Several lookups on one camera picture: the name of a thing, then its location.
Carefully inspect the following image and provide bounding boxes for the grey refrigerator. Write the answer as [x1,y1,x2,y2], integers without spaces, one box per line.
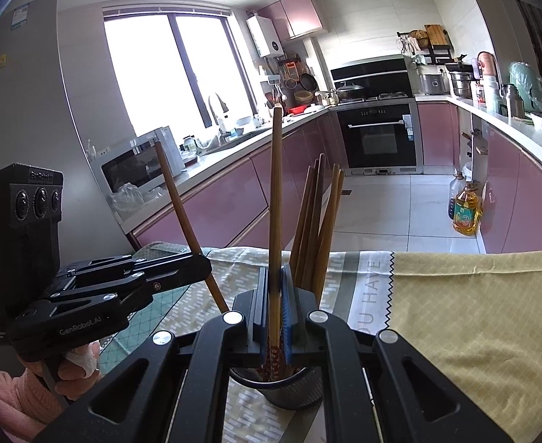
[0,0,133,287]

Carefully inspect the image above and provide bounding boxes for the wooden cutting board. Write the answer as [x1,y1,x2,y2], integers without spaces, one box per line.
[425,24,447,48]

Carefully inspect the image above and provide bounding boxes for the pink upper cabinet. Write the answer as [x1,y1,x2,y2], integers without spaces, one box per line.
[257,0,325,41]

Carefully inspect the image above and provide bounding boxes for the steel stock pot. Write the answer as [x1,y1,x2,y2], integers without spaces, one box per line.
[450,70,476,99]

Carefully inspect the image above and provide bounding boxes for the red-ended wooden chopstick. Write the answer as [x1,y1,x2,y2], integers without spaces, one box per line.
[267,106,285,381]
[153,141,230,313]
[315,164,340,305]
[289,167,314,282]
[319,170,346,308]
[310,153,326,296]
[299,159,320,289]

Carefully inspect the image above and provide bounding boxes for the dark liquid bottle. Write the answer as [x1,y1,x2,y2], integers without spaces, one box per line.
[447,172,468,220]

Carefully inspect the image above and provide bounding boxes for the curved pink lower cabinets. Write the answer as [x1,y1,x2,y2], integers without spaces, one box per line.
[418,102,542,254]

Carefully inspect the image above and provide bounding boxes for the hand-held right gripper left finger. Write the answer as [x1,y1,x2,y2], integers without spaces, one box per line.
[33,268,272,443]

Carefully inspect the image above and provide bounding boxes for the yellow cloth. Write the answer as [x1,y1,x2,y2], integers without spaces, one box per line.
[373,249,542,443]

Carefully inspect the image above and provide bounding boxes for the grey teal patterned tablecloth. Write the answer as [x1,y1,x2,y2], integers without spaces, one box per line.
[98,240,396,443]

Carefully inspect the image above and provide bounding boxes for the kitchen window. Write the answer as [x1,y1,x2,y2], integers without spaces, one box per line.
[101,4,260,137]

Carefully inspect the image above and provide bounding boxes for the white microwave oven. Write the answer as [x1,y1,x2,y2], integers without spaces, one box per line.
[89,127,186,195]

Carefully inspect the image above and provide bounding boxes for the long pink lower cabinets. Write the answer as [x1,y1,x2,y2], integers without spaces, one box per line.
[130,108,348,252]

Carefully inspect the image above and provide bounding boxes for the black range hood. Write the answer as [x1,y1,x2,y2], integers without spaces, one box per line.
[330,55,414,97]

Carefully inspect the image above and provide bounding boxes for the steel thermos flask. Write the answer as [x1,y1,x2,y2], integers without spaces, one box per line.
[502,84,525,118]

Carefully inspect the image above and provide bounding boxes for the black wall shelf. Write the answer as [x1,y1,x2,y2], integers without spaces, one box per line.
[397,24,459,68]

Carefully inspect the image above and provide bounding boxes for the gas hob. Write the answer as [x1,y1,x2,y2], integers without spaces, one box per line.
[338,93,412,102]

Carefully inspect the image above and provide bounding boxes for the wok with glass lid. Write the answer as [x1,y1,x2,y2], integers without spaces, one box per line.
[335,82,364,101]

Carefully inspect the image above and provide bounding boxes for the yellow cooking oil bottle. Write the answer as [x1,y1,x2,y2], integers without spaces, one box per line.
[452,182,483,236]

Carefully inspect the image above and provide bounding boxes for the clear plastic bag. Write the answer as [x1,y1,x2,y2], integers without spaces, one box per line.
[107,183,163,215]

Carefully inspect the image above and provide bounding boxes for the built-in black oven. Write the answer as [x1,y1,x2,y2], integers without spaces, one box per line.
[336,100,424,175]

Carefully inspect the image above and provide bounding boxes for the black mesh utensil holder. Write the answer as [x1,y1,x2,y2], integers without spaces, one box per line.
[229,364,323,411]

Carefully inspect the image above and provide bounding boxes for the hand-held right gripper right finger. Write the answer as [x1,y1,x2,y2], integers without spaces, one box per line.
[280,265,514,443]

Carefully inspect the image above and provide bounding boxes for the steel kitchen faucet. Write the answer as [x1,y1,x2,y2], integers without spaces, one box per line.
[207,93,229,134]

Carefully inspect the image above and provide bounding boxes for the hanging utensil rack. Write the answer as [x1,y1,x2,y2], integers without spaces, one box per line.
[278,55,320,107]

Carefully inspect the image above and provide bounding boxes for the white water heater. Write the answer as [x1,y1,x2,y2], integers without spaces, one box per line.
[246,15,285,57]

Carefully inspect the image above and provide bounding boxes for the white bottle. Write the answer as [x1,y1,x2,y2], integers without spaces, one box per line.
[483,78,500,112]

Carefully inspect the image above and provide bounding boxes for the person's left hand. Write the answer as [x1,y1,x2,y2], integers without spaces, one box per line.
[52,340,104,401]

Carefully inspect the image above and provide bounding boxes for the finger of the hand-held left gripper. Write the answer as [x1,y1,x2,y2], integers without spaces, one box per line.
[26,265,213,324]
[58,253,209,289]

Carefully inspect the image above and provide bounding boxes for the green plastic-covered appliance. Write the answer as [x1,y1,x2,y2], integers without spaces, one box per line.
[510,61,542,114]

